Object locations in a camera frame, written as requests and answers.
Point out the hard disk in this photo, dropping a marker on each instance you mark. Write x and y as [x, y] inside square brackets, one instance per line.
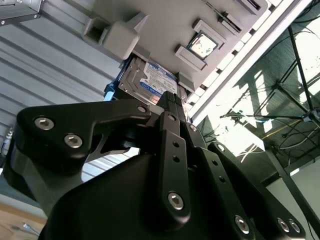
[155, 77]

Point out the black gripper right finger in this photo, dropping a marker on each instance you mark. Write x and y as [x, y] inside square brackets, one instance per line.
[220, 185]

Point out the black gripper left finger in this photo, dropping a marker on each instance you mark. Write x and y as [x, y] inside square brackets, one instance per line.
[62, 125]

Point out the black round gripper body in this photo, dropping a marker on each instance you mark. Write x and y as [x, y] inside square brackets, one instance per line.
[112, 200]

